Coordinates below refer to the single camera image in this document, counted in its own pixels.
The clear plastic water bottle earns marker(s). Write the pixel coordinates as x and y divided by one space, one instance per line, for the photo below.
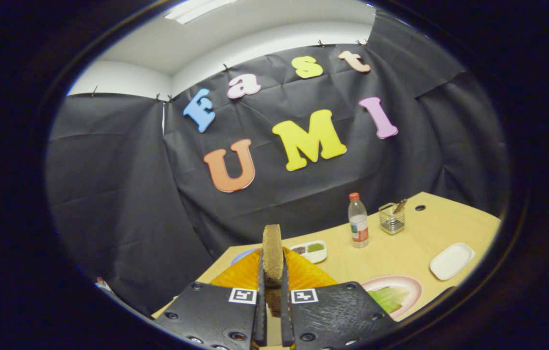
358 228

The pink round plate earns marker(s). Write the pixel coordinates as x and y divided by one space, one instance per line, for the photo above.
413 287

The white square plate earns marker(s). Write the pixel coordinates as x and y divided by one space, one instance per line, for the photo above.
452 261

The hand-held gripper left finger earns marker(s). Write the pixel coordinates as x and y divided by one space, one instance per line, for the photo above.
261 321

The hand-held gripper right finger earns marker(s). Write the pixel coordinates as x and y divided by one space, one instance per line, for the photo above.
286 321

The green lettuce leaf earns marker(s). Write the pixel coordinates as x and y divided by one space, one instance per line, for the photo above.
388 299

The white seasoning tray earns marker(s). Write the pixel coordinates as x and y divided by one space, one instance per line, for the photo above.
316 255

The brown bread slice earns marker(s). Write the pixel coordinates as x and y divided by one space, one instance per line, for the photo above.
272 253

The small blue plate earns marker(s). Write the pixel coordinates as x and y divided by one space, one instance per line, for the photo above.
245 253

